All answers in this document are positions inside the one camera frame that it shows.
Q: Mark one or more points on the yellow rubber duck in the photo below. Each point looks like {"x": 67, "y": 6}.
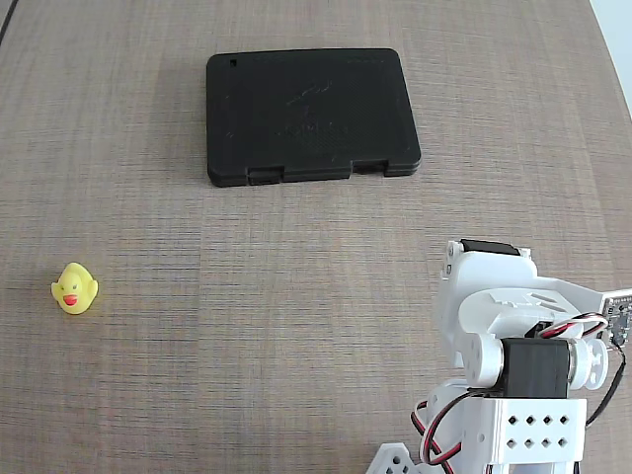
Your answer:
{"x": 74, "y": 291}

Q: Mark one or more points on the small camera circuit board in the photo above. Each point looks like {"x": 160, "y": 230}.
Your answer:
{"x": 619, "y": 316}

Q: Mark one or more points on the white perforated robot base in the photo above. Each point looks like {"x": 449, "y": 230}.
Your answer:
{"x": 392, "y": 459}

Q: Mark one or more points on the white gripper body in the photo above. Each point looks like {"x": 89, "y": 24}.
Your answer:
{"x": 494, "y": 267}

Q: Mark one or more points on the black flat plastic case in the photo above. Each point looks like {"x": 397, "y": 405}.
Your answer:
{"x": 311, "y": 113}

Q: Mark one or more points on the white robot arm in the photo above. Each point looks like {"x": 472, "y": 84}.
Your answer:
{"x": 535, "y": 370}

